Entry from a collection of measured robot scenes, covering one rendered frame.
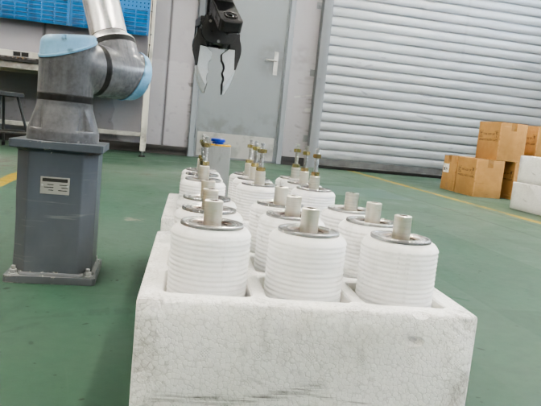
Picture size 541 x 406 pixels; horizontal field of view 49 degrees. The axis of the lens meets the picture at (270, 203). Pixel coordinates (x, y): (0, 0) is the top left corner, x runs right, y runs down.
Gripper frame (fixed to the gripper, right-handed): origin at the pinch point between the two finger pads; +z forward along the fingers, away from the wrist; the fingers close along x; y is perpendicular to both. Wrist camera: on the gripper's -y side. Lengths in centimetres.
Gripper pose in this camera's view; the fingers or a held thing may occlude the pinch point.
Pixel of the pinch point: (213, 87)
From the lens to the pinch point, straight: 122.2
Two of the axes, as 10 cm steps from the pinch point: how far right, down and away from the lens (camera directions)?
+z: -1.0, 9.9, 1.2
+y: -3.1, -1.5, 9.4
